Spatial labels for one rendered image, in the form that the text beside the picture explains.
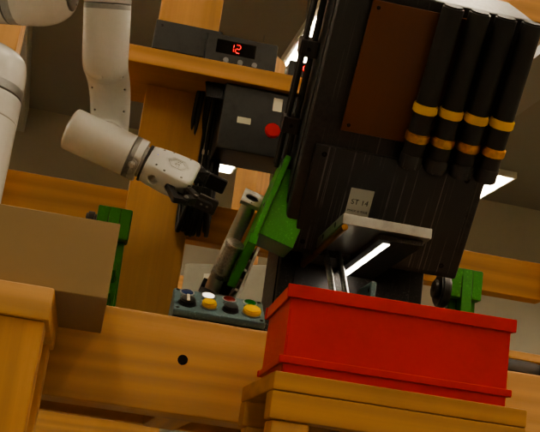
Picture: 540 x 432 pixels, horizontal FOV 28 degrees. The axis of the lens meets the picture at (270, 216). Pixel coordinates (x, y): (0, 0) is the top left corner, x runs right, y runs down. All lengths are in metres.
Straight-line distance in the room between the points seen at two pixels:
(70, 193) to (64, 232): 1.11
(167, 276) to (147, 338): 0.65
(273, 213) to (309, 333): 0.62
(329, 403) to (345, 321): 0.12
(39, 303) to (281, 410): 0.33
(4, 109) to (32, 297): 0.31
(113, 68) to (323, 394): 0.91
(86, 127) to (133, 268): 0.39
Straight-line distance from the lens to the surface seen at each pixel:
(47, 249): 1.34
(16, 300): 1.31
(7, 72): 1.52
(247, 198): 2.08
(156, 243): 2.34
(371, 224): 1.85
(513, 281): 2.62
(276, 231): 2.00
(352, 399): 1.39
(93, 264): 1.34
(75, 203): 2.44
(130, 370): 1.69
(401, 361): 1.44
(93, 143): 2.08
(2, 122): 1.50
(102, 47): 2.06
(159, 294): 2.32
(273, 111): 2.34
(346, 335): 1.43
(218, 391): 1.70
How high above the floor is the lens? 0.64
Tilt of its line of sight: 15 degrees up
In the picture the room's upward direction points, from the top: 8 degrees clockwise
